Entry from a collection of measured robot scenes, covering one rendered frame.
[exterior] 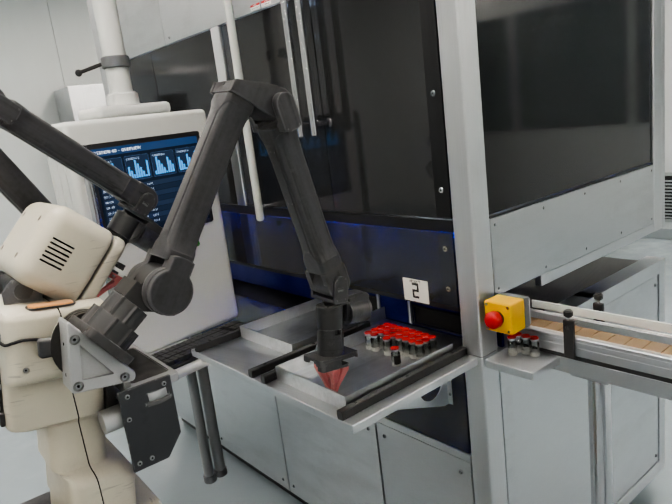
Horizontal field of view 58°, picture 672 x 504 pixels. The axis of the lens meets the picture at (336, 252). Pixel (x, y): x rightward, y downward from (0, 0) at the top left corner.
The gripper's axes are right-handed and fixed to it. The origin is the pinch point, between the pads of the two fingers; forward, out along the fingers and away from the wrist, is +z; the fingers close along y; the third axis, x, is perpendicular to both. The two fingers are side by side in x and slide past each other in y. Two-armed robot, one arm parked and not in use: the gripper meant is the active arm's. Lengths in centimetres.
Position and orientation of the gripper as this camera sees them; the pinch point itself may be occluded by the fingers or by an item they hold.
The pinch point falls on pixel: (332, 393)
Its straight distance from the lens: 134.8
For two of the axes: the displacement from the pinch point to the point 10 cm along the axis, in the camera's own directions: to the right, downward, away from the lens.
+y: 7.7, -1.2, 6.3
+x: -6.4, -1.0, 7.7
